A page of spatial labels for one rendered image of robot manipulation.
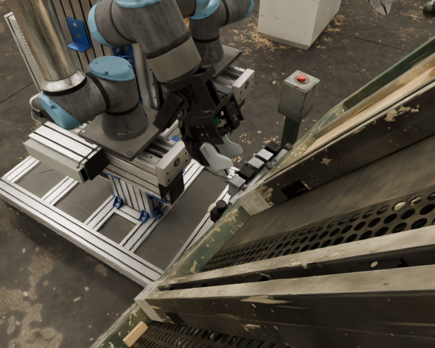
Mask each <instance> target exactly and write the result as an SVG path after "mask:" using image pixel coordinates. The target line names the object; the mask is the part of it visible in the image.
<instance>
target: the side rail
mask: <svg viewBox="0 0 435 348"><path fill-rule="evenodd" d="M434 53H435V36H434V37H432V38H431V39H429V40H428V41H426V42H425V43H424V44H423V45H421V46H419V47H418V48H417V49H415V50H414V51H412V52H411V53H409V54H408V55H407V56H405V57H404V58H402V59H401V60H400V61H398V62H397V63H395V64H394V65H393V66H391V67H390V68H388V69H387V70H386V71H384V72H382V73H381V74H380V75H379V76H377V77H376V78H374V79H373V80H371V81H370V82H369V83H367V84H365V85H364V86H363V87H362V88H360V89H358V90H357V91H356V92H354V93H353V94H352V95H350V96H348V98H346V100H344V102H343V104H344V105H345V106H346V107H347V108H348V109H350V108H352V107H354V106H355V105H356V104H358V103H360V102H361V101H362V100H364V99H366V98H367V97H368V96H370V95H372V94H374V93H375V92H376V91H378V90H380V89H381V88H382V87H384V86H386V85H387V84H388V83H390V82H391V81H393V80H395V79H396V78H397V77H399V76H401V75H402V74H403V73H405V72H407V71H408V70H410V69H411V68H413V67H414V66H416V65H417V64H419V63H420V62H422V61H423V60H425V59H426V58H428V57H429V56H431V55H433V54H434Z"/></svg>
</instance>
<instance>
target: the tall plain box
mask: <svg viewBox="0 0 435 348"><path fill-rule="evenodd" d="M340 2H341V0H260V9H259V18H258V32H261V35H260V37H262V38H265V39H270V40H272V41H277V42H280V43H282V44H286V45H290V46H294V47H297V48H301V49H304V50H308V48H309V47H310V46H311V44H312V43H313V42H314V41H315V40H316V39H317V37H318V36H319V35H320V33H321V32H322V31H323V30H324V29H325V27H326V26H327V25H328V23H329V22H330V21H331V20H332V19H333V17H334V16H335V15H336V13H337V12H338V11H339V7H340Z"/></svg>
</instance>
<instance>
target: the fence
mask: <svg viewBox="0 0 435 348"><path fill-rule="evenodd" d="M434 66H435V53H434V54H433V55H431V56H429V57H428V58H426V59H425V60H423V61H422V62H420V63H419V64H417V65H416V66H414V67H413V68H411V69H410V70H408V71H407V72H405V73H403V74H402V75H401V76H399V77H397V78H396V79H395V80H393V81H391V82H390V83H388V84H387V85H386V86H384V87H382V88H381V89H380V90H378V91H376V92H375V93H374V94H372V95H370V96H368V97H367V98H366V99H364V100H362V101H361V102H360V103H358V104H356V105H355V106H354V107H352V108H350V109H349V110H348V111H346V112H345V113H343V114H342V115H340V116H339V117H337V118H335V119H334V120H332V121H331V122H329V123H328V124H326V125H325V126H323V127H322V128H320V129H319V130H318V131H317V132H316V133H315V134H314V135H313V136H314V137H315V138H316V139H319V138H320V137H322V136H323V135H325V134H327V133H328V132H330V131H332V130H333V129H335V128H336V127H338V126H339V125H341V124H343V123H345V122H346V121H347V120H349V119H351V118H352V117H354V116H356V115H357V114H358V113H361V112H362V111H364V110H365V109H367V108H369V107H370V106H372V105H373V104H375V103H376V102H378V101H380V100H381V99H383V98H384V97H386V96H388V95H389V94H391V93H392V92H394V91H395V90H397V89H399V88H400V87H402V86H404V85H405V84H407V83H408V82H410V81H411V80H413V79H415V78H417V77H418V76H419V75H422V74H423V73H424V72H426V71H428V70H429V69H430V68H433V67H434Z"/></svg>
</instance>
